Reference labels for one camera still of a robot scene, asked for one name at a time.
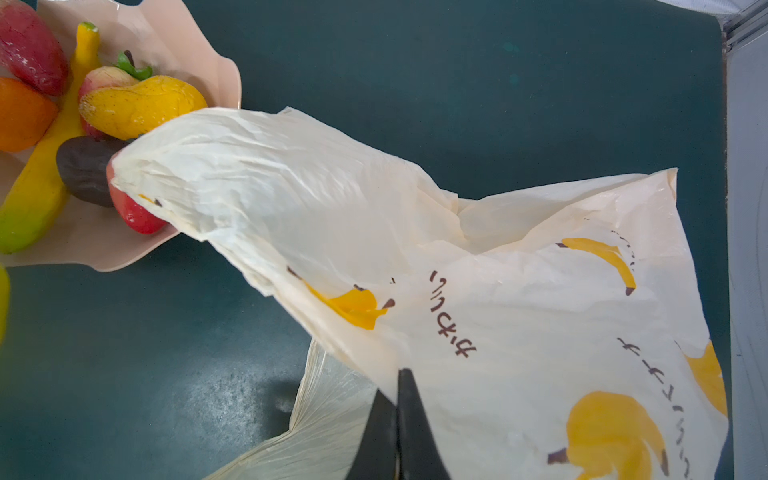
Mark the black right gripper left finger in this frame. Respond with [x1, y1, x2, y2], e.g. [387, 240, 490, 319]
[346, 391, 398, 480]

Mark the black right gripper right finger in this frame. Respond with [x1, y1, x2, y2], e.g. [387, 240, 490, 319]
[397, 369, 450, 480]

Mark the cream banana-print plastic bag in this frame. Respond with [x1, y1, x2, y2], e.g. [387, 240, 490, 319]
[112, 108, 729, 479]

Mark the orange toy fruit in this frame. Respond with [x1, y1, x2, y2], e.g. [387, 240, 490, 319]
[1, 77, 59, 153]

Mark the pink scalloped plastic bowl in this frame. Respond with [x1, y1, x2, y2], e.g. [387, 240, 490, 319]
[0, 0, 243, 274]

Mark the dark purple toy plum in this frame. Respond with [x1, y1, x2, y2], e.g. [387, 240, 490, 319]
[56, 136, 131, 208]

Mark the yellow toy pear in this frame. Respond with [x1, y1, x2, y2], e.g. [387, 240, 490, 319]
[79, 75, 208, 140]

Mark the long yellow toy banana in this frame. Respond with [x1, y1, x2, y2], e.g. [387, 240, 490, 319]
[1, 22, 101, 254]

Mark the dark red toy fruit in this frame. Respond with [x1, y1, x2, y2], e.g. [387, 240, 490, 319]
[1, 1, 69, 97]

